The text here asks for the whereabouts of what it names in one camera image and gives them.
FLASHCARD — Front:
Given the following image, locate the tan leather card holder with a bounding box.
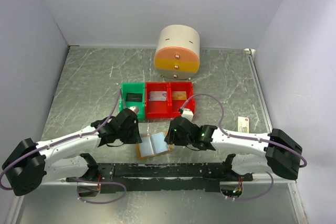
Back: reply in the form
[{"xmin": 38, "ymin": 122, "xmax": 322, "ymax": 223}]
[{"xmin": 136, "ymin": 131, "xmax": 173, "ymax": 160}]

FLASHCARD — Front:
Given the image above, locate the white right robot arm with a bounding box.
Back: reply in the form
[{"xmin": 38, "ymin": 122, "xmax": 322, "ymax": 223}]
[{"xmin": 165, "ymin": 116, "xmax": 307, "ymax": 181}]

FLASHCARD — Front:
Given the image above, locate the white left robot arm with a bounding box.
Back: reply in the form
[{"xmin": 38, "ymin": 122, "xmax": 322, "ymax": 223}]
[{"xmin": 1, "ymin": 106, "xmax": 142, "ymax": 196}]

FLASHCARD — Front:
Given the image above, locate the black card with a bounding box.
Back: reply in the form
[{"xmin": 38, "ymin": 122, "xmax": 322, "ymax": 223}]
[{"xmin": 126, "ymin": 93, "xmax": 142, "ymax": 102}]

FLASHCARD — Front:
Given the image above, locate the gold VIP card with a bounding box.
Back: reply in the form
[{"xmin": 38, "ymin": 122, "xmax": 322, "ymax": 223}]
[{"xmin": 172, "ymin": 91, "xmax": 187, "ymax": 101}]

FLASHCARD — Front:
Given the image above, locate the red bin with gold card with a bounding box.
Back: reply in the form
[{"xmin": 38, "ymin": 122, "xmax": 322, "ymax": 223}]
[{"xmin": 168, "ymin": 81, "xmax": 197, "ymax": 118}]

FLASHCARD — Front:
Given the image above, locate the red bin with silver card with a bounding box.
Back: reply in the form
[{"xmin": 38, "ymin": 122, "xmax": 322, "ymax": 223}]
[{"xmin": 145, "ymin": 82, "xmax": 172, "ymax": 119}]

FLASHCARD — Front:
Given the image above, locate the white red card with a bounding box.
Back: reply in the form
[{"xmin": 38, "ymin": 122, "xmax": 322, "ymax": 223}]
[{"xmin": 237, "ymin": 116, "xmax": 249, "ymax": 133}]

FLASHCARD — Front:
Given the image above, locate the green plastic bin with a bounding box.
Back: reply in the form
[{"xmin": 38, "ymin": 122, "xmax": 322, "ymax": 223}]
[{"xmin": 119, "ymin": 82, "xmax": 145, "ymax": 120}]

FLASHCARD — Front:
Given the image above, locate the round three-drawer mini cabinet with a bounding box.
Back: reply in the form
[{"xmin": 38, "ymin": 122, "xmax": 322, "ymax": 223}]
[{"xmin": 154, "ymin": 25, "xmax": 200, "ymax": 80}]

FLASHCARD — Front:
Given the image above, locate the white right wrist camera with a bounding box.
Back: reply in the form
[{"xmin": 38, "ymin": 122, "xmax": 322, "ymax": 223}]
[{"xmin": 179, "ymin": 108, "xmax": 194, "ymax": 121}]

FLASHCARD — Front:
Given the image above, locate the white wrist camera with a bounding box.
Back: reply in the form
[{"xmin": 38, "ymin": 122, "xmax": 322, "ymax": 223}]
[
  {"xmin": 179, "ymin": 108, "xmax": 194, "ymax": 121},
  {"xmin": 128, "ymin": 106, "xmax": 140, "ymax": 114}
]

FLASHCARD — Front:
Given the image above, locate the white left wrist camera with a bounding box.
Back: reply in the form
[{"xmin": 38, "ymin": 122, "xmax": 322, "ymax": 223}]
[{"xmin": 128, "ymin": 106, "xmax": 140, "ymax": 114}]

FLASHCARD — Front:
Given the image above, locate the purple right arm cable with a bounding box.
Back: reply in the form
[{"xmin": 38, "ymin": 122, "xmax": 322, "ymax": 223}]
[{"xmin": 178, "ymin": 94, "xmax": 308, "ymax": 201}]

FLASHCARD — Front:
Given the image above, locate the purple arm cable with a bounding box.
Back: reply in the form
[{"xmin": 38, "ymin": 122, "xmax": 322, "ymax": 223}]
[
  {"xmin": 178, "ymin": 94, "xmax": 308, "ymax": 201},
  {"xmin": 0, "ymin": 89, "xmax": 128, "ymax": 205}
]

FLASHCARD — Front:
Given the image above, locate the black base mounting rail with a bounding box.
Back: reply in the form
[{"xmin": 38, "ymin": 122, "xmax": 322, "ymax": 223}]
[{"xmin": 80, "ymin": 162, "xmax": 253, "ymax": 193}]

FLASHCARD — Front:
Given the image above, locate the aluminium frame rail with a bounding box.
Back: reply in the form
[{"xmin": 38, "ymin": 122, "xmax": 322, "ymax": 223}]
[{"xmin": 244, "ymin": 48, "xmax": 297, "ymax": 184}]

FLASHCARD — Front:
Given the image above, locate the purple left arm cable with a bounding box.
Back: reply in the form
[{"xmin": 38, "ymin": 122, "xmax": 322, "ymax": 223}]
[{"xmin": 0, "ymin": 89, "xmax": 128, "ymax": 205}]

